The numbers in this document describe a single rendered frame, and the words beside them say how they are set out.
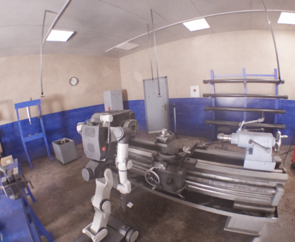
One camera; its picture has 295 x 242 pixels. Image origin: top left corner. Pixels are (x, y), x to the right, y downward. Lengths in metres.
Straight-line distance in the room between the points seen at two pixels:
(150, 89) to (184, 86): 1.41
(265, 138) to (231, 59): 3.40
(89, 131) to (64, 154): 2.80
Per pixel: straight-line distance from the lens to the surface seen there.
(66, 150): 3.94
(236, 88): 4.48
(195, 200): 1.71
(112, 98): 5.64
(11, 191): 1.57
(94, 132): 1.15
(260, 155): 1.50
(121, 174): 1.26
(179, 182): 1.50
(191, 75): 4.77
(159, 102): 5.32
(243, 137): 1.47
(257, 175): 1.47
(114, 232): 1.77
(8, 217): 1.40
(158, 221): 2.00
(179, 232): 1.89
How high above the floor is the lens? 1.59
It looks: 11 degrees down
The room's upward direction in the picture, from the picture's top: 5 degrees counter-clockwise
